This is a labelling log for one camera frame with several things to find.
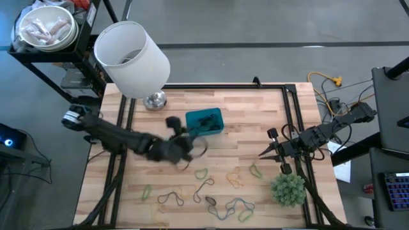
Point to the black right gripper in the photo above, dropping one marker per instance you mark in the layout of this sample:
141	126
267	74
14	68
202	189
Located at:
289	148

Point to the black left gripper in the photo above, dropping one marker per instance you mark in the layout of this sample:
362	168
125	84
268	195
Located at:
167	148

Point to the thin purple rubber band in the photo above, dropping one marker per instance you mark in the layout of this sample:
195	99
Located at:
202	189

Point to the yellow rubber band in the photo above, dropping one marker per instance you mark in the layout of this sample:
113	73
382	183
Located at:
228	175
156	214
183	191

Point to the teal rubber band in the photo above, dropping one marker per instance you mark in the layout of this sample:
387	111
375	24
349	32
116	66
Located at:
238	199
220	219

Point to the large wide black rubber band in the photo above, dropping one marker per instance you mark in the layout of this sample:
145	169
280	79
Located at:
211	201

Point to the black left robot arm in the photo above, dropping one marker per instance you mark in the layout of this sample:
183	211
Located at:
112	137

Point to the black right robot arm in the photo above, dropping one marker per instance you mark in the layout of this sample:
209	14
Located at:
338	123

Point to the teal plastic bin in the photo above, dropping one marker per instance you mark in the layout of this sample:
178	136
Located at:
193	119

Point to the artificial green plant ball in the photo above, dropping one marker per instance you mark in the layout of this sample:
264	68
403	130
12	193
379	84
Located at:
287	190

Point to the black clamp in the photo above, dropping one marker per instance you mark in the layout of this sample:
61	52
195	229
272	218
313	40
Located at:
257	82

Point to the white paper sheet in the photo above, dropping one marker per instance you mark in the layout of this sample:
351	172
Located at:
343	171

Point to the black power adapter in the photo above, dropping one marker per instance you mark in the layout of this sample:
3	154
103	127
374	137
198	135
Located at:
335	105

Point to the white shade silver table lamp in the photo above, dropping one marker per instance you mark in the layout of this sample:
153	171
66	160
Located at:
140	70

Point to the red can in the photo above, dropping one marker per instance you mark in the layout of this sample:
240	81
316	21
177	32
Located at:
368	188

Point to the black computer mouse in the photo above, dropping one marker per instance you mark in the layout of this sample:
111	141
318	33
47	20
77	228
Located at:
369	221

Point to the grey desk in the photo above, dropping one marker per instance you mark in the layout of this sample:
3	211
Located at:
391	111

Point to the grey flat box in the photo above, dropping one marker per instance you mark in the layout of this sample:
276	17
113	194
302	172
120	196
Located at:
76	81

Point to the black keyboard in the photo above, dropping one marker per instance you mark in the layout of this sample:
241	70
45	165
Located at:
397	191

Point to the black pole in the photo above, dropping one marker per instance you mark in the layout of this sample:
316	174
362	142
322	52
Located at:
397	67

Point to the black utility cart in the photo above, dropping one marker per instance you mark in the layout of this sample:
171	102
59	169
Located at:
48	57

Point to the black device blue light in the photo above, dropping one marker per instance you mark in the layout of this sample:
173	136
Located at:
12	137

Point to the pink wrapped packets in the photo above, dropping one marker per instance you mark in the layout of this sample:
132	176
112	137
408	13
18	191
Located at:
41	32

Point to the white bowl with tools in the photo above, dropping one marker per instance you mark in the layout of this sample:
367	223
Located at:
48	16

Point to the black aluminium table frame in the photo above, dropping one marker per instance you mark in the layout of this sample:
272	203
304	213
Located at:
223	86

